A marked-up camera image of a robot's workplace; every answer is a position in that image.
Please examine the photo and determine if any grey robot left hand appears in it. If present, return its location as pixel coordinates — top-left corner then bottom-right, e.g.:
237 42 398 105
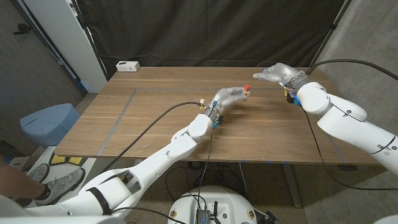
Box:
203 86 251 121

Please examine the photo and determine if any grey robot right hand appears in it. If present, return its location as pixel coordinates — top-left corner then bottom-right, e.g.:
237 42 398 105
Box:
252 62 310 90

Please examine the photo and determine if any black backdrop stand pole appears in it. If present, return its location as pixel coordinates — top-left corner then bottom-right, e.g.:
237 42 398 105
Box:
70 0 109 82
309 0 354 68

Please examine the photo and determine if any black backdrop curtain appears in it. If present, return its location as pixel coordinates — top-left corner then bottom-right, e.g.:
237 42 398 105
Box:
76 0 352 78

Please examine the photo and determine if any large wooden board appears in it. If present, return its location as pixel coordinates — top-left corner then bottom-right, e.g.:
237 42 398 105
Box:
96 87 348 164

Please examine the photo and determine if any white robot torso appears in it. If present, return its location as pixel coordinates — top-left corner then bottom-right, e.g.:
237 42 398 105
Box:
167 185 258 224

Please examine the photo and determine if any white power strip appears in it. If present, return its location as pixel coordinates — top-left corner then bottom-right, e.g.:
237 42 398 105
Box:
115 60 141 73

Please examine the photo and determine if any grey table leg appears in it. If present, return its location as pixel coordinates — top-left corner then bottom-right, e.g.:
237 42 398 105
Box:
281 164 303 208

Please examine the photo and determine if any grey box on torso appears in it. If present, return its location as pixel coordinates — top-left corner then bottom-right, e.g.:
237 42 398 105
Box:
195 208 211 224

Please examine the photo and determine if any person's leg and shoe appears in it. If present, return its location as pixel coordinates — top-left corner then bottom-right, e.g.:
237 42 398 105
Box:
9 146 116 208

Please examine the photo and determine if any light blue stool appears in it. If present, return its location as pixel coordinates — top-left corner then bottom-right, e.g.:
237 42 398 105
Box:
20 103 81 149

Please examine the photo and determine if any grey sneaker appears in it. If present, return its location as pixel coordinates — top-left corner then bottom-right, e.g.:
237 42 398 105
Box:
26 163 51 184
33 167 86 206

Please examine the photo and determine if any bare person leg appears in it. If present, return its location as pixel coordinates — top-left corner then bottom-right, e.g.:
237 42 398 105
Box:
0 158 50 200

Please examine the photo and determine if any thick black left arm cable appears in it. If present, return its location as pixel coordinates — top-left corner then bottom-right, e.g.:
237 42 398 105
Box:
101 101 205 175

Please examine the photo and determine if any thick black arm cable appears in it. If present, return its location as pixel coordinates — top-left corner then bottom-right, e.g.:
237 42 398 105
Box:
306 58 398 82
101 101 205 175

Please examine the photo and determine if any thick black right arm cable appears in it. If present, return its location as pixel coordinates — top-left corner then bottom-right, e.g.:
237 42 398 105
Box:
306 58 398 82

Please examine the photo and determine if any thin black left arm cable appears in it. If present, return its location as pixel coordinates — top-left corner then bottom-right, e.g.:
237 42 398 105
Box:
110 127 215 224

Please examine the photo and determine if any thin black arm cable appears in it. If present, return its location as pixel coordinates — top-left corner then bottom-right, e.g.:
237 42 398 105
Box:
110 127 215 224
301 105 398 191

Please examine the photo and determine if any white floor cable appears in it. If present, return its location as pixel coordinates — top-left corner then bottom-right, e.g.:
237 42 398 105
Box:
238 162 248 197

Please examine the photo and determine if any black floor cable bundle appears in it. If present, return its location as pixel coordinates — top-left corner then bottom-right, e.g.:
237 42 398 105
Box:
164 161 248 203

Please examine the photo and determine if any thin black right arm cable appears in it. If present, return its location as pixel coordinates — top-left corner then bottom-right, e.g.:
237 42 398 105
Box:
301 105 398 191

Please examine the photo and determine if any black door handle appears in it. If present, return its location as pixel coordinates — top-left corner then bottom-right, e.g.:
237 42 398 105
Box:
12 23 32 35

